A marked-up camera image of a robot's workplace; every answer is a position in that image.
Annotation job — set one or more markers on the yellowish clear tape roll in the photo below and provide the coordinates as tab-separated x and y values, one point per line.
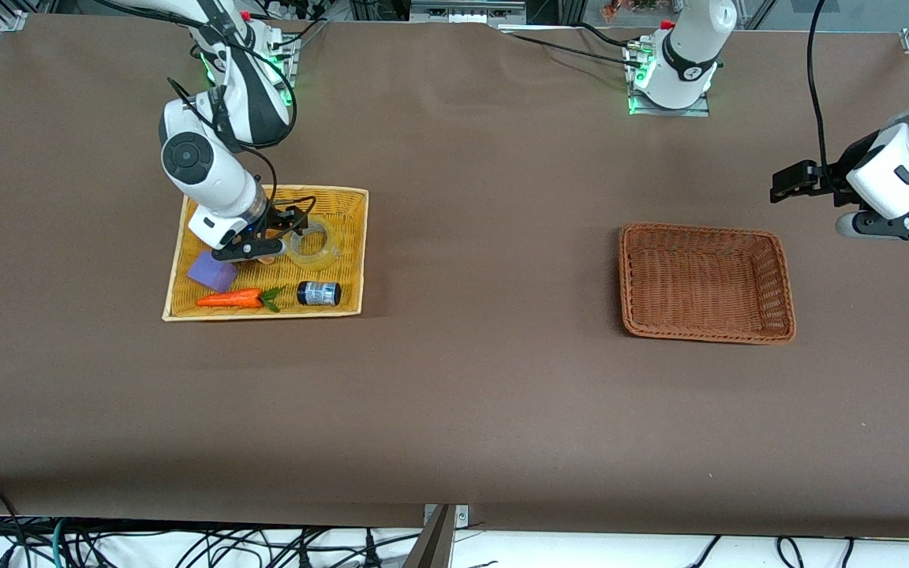
320	261

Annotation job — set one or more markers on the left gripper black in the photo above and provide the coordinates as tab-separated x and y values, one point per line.
838	176

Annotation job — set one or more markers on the yellow wicker basket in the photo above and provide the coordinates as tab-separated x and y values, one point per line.
336	205

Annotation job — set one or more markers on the orange toy carrot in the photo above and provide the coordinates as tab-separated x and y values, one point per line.
230	299

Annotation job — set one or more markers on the small black jar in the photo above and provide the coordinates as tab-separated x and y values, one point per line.
319	293

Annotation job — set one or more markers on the dark slanted pole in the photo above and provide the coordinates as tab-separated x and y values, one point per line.
431	548

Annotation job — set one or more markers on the white power strip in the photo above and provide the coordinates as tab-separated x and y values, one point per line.
297	9

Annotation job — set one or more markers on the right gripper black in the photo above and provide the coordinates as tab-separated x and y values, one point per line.
275	220

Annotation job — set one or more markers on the metal table edge bracket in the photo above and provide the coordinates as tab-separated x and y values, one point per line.
462	517

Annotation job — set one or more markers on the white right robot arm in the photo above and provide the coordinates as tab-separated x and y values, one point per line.
210	166

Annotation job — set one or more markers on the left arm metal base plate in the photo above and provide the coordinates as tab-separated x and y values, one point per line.
699	111

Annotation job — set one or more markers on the brown wicker basket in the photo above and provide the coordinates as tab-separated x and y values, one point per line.
699	284

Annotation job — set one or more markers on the grey background box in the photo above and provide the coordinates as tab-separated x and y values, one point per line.
466	12

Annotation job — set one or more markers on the purple foam block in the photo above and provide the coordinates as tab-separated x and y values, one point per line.
210	274

